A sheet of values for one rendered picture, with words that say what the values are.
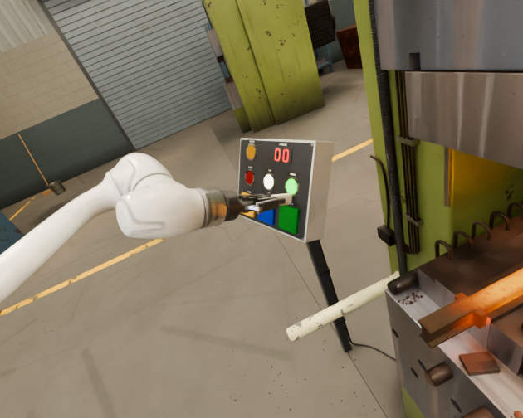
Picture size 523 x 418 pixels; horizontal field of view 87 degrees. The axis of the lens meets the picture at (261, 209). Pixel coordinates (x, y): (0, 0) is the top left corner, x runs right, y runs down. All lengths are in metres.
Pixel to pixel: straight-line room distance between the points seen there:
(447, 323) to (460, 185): 0.30
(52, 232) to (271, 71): 4.73
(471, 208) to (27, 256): 0.90
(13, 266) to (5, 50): 8.44
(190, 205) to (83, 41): 7.97
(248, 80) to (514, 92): 4.93
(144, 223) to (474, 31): 0.52
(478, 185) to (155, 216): 0.67
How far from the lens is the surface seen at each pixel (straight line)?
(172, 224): 0.56
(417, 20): 0.42
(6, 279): 0.63
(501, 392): 0.62
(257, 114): 5.28
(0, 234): 5.35
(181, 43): 8.22
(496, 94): 0.38
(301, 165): 0.77
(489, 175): 0.77
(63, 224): 0.67
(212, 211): 0.60
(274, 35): 5.14
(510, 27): 0.36
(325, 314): 1.02
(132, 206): 0.55
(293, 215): 0.79
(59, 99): 8.74
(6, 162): 9.59
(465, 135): 0.41
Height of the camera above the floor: 1.47
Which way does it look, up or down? 31 degrees down
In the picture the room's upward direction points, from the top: 23 degrees counter-clockwise
